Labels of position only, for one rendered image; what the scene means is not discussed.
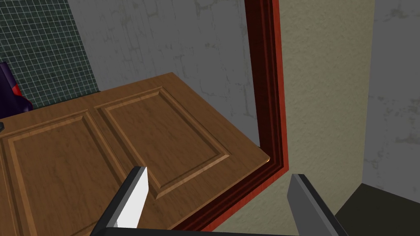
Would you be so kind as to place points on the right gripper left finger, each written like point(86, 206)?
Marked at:
point(133, 200)

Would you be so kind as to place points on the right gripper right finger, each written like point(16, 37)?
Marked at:
point(311, 209)

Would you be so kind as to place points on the brown panelled wooden door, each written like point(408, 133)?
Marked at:
point(98, 157)

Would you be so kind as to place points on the dark purple object with red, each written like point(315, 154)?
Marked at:
point(11, 95)

